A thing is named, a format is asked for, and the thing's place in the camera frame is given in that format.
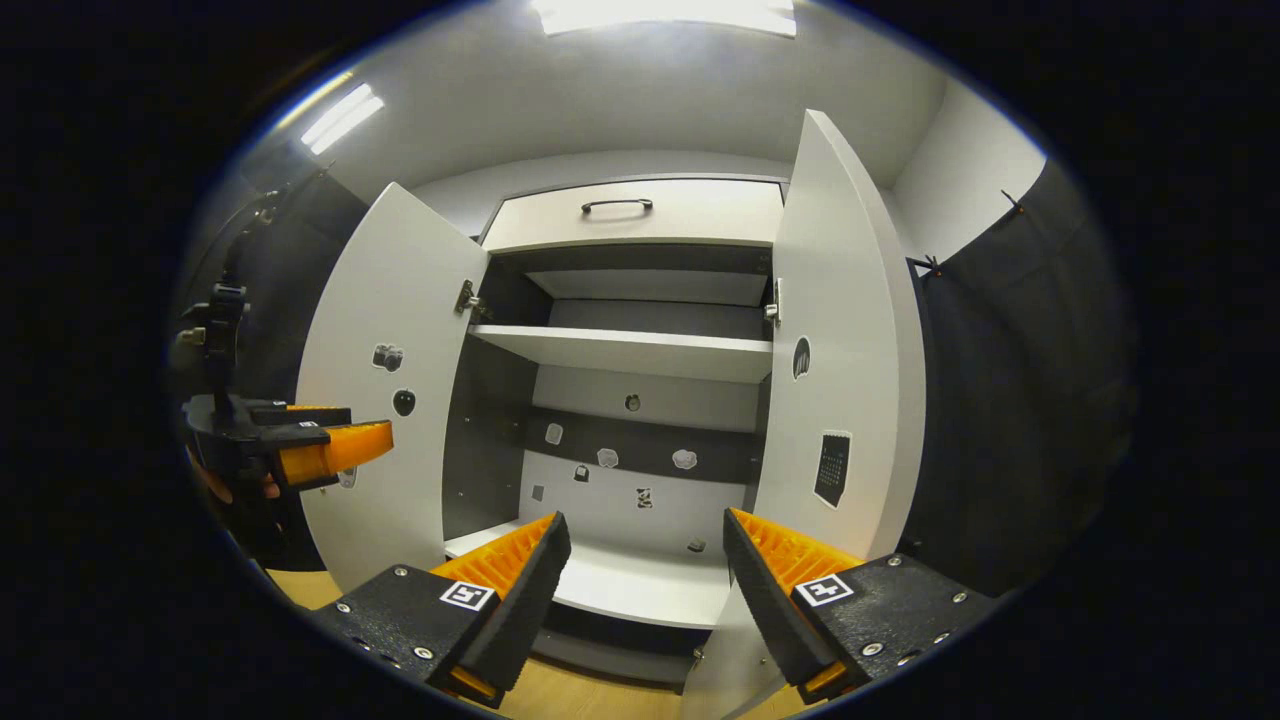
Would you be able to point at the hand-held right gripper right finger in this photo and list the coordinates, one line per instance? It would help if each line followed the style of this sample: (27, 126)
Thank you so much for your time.
(760, 600)

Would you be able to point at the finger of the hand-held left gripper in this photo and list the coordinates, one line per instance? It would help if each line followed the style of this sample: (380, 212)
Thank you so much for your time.
(340, 450)
(300, 415)

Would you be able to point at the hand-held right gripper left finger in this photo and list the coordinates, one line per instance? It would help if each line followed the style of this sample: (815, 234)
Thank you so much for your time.
(530, 600)

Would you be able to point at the white door with camera sticker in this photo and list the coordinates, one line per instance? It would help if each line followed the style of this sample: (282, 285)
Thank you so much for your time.
(400, 300)

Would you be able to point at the white door with cherry sticker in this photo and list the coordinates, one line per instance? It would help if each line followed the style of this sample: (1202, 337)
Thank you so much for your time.
(840, 280)

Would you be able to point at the white double-door shoe cabinet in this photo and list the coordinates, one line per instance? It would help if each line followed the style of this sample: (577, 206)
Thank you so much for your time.
(700, 215)

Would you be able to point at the metal door hinge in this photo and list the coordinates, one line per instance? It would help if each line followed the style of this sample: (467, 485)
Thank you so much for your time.
(470, 300)
(773, 300)

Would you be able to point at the white cabinet shelf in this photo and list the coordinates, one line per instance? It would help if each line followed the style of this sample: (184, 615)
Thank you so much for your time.
(620, 352)

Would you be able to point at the narrow ceiling light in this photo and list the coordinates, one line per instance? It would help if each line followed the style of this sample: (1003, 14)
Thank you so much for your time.
(342, 118)

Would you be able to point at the black backdrop cloth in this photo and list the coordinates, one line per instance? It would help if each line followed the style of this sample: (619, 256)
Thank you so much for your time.
(1000, 400)

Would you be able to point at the row of black backdrop clips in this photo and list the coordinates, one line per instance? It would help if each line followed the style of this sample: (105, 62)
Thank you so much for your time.
(932, 266)

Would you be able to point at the large ceiling light panel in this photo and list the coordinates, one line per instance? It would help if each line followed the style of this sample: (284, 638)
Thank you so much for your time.
(660, 15)

